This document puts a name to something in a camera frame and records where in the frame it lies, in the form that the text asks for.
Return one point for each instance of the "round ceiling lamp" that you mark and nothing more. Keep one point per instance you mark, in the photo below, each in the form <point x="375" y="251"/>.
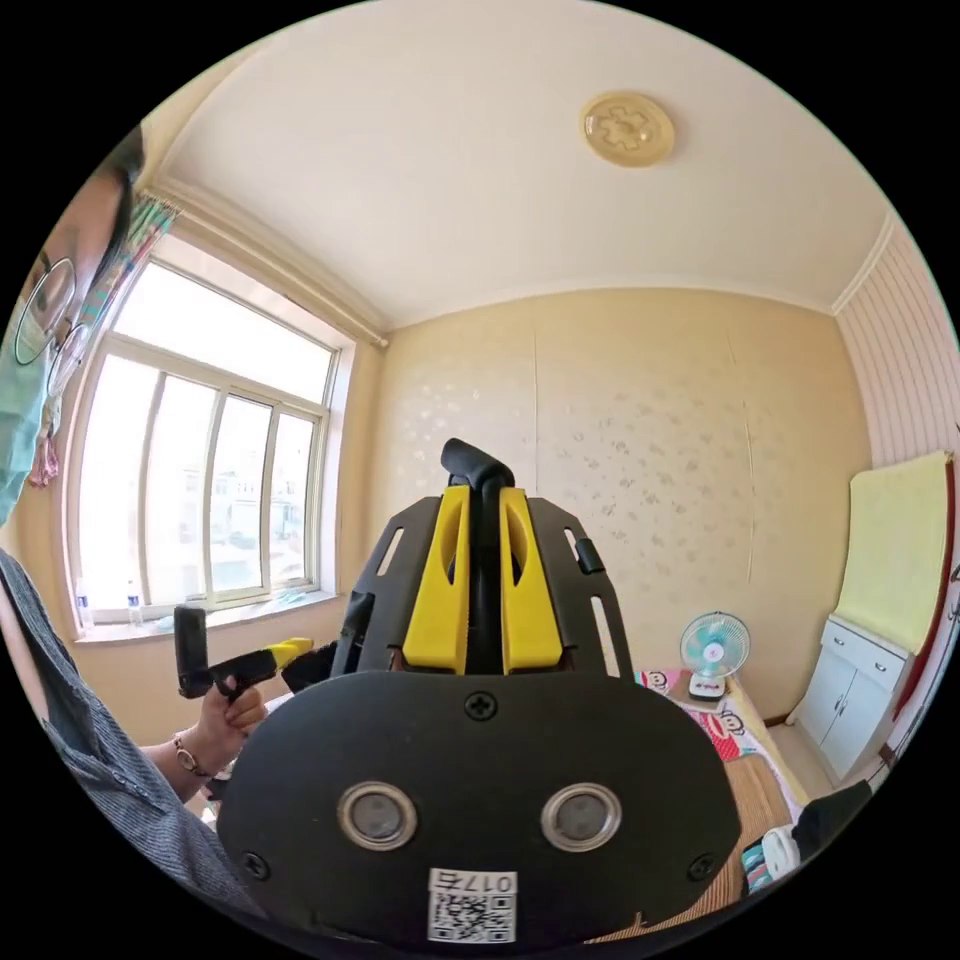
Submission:
<point x="627" y="129"/>

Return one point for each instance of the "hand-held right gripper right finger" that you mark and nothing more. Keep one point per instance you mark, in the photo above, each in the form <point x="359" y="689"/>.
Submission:
<point x="531" y="600"/>

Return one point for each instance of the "small table fan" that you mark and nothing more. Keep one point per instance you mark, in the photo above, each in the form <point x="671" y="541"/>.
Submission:
<point x="714" y="649"/>

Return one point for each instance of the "person's body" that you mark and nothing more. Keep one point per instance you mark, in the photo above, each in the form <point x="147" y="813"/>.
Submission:
<point x="112" y="810"/>

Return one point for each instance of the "black pants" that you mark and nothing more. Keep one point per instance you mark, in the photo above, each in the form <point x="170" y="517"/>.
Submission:
<point x="484" y="480"/>

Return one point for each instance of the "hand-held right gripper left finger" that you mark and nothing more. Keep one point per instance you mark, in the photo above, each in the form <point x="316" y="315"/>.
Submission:
<point x="436" y="600"/>

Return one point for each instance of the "yellow cloth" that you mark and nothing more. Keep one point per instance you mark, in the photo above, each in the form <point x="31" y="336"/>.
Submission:
<point x="892" y="547"/>

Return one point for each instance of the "person's left hand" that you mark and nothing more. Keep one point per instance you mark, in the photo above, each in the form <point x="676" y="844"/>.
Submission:
<point x="229" y="727"/>

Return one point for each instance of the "striped curtain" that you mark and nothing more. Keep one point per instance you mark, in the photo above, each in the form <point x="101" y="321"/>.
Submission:
<point x="112" y="277"/>

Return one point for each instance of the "person's left forearm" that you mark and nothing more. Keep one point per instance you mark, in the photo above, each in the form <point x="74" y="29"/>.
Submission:
<point x="166" y="761"/>

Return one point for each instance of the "white cupboard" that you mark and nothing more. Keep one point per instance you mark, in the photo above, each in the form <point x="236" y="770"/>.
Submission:
<point x="847" y="697"/>

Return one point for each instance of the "bed with woven mat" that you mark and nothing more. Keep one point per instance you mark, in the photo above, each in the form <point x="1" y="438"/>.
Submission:
<point x="757" y="787"/>

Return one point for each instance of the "pile of clothes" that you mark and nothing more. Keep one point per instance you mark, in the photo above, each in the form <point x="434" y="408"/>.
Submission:
<point x="825" y="825"/>

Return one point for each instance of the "window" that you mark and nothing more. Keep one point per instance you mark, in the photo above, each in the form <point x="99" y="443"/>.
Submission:
<point x="187" y="465"/>

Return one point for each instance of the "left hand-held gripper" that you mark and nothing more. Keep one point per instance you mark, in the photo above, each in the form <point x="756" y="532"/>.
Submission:
<point x="244" y="664"/>

